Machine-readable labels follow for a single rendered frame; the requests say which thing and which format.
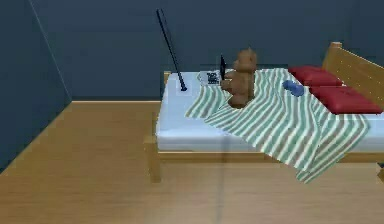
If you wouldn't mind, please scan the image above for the brown teddy bear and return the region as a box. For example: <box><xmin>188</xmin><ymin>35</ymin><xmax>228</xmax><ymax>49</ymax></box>
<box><xmin>220</xmin><ymin>47</ymin><xmax>259</xmax><ymax>110</ymax></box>

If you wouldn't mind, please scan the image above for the green striped blanket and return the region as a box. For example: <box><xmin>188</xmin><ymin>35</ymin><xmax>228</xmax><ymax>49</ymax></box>
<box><xmin>184</xmin><ymin>67</ymin><xmax>371</xmax><ymax>185</ymax></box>

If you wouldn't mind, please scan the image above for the blue cloth lump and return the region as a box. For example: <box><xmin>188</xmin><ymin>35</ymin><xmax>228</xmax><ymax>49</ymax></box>
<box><xmin>282</xmin><ymin>79</ymin><xmax>305</xmax><ymax>98</ymax></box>

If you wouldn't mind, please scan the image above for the wooden bed with white mattress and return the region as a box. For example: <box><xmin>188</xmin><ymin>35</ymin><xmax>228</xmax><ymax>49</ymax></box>
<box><xmin>143</xmin><ymin>41</ymin><xmax>384</xmax><ymax>184</ymax></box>

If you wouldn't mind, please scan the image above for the long black stick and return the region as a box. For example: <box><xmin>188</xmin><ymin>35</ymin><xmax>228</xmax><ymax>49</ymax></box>
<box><xmin>155</xmin><ymin>8</ymin><xmax>188</xmax><ymax>92</ymax></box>

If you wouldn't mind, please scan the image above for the red pillow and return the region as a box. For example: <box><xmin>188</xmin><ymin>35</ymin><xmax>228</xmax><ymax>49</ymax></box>
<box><xmin>287</xmin><ymin>65</ymin><xmax>344</xmax><ymax>88</ymax></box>
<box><xmin>309</xmin><ymin>85</ymin><xmax>384</xmax><ymax>116</ymax></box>

